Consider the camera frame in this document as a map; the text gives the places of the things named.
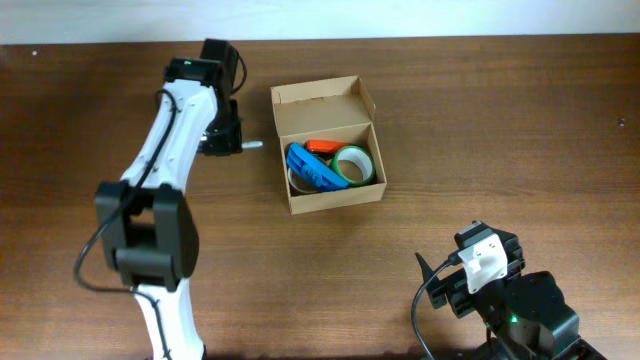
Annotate black permanent marker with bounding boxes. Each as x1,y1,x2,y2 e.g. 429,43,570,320
242,141,264,150

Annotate white masking tape roll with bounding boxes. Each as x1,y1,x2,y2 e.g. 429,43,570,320
287,167,318,195

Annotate blue plastic staple case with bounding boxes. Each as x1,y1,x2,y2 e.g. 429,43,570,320
286,143,349,192

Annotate brown cardboard box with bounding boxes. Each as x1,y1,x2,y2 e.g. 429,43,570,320
271,75,387,214

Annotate green tape roll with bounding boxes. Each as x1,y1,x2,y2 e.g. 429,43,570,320
331,145,376,187

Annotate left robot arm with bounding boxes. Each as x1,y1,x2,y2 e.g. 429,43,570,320
88,39,246,359

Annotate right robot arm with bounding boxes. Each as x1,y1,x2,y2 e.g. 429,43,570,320
411,221,604,360

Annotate black right camera cable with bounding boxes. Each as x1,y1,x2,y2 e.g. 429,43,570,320
411,253,464,360

